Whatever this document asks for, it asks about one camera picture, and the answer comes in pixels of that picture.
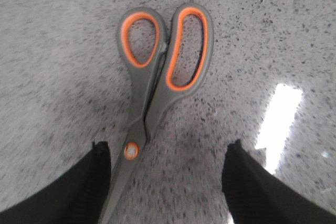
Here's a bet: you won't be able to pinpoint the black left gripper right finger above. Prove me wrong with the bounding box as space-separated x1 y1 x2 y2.
222 140 335 223

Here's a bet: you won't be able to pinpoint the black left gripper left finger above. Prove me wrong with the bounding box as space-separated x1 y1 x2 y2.
1 142 111 223

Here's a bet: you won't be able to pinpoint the grey orange scissors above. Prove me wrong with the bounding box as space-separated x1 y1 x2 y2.
98 3 214 223

